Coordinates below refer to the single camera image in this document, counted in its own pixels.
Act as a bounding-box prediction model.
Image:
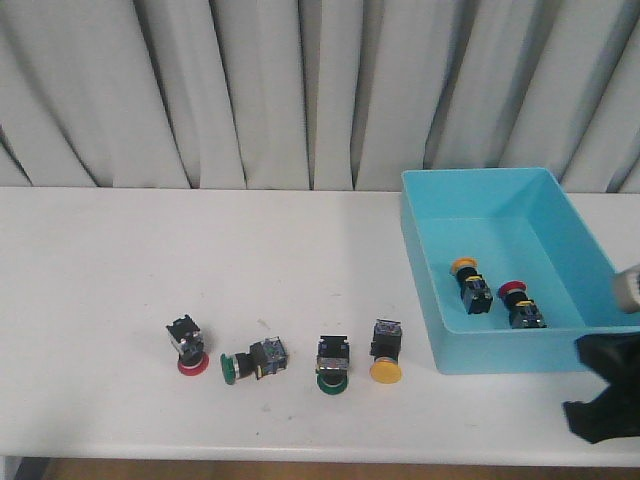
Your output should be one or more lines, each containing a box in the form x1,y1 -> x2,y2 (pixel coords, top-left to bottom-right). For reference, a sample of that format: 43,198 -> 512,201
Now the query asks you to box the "yellow push button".
451,257 -> 493,315
369,319 -> 403,384

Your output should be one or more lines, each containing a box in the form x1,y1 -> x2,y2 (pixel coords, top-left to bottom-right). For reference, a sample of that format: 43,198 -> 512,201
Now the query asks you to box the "inverted green push button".
315,335 -> 350,395

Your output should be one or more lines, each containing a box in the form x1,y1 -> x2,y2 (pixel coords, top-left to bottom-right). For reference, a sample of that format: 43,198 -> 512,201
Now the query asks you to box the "inverted red push button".
166,314 -> 209,377

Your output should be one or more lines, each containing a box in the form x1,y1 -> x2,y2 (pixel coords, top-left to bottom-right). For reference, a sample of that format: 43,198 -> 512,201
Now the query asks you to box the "blue plastic box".
401,168 -> 639,374

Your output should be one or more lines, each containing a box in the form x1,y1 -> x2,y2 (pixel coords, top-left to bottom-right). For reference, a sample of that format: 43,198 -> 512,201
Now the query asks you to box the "lying yellow push button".
369,319 -> 403,384

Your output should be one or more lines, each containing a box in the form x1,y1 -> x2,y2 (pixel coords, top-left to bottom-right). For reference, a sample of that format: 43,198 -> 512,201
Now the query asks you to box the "red push button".
166,314 -> 209,377
498,280 -> 547,329

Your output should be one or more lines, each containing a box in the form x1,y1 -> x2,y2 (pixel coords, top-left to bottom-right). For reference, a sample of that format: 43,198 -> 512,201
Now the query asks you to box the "lying green push button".
220,336 -> 289,385

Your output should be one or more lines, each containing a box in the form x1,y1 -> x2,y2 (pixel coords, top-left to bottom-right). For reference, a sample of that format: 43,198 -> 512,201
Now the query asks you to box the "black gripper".
563,333 -> 639,444

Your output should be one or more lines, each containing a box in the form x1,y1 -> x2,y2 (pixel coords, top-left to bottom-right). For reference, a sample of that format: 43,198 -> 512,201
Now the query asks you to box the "grey pleated curtain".
1,1 -> 639,193

